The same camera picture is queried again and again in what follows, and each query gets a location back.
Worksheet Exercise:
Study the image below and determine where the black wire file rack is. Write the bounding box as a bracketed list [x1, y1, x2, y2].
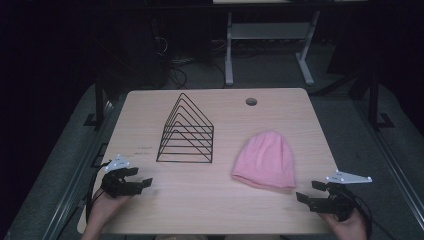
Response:
[155, 92, 215, 164]

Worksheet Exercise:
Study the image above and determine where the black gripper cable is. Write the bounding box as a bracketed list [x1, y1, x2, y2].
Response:
[346, 186, 399, 240]
[84, 160, 113, 225]

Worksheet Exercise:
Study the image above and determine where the tangle of floor cables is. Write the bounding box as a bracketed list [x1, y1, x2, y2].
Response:
[151, 36, 228, 90]

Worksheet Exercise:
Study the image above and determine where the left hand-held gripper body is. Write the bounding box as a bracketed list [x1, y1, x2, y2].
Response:
[100, 153, 132, 199]

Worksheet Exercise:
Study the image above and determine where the grey aluminium rail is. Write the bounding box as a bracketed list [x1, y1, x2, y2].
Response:
[354, 99, 424, 231]
[41, 99, 116, 240]

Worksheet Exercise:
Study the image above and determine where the black metal stand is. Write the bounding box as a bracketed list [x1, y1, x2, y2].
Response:
[367, 70, 396, 132]
[83, 70, 106, 131]

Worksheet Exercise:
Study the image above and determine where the white metal table frame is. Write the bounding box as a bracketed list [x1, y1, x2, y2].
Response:
[224, 9, 322, 87]

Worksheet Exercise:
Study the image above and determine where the person's left hand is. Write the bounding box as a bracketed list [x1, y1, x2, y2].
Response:
[81, 188, 134, 240]

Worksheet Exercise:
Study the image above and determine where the pink knitted beanie hat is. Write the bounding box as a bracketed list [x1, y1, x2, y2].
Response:
[231, 130, 298, 192]

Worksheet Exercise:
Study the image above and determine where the person's right hand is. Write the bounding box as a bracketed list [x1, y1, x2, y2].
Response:
[318, 209, 368, 240]

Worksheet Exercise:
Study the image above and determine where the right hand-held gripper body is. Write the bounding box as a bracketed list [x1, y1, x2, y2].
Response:
[319, 169, 374, 223]

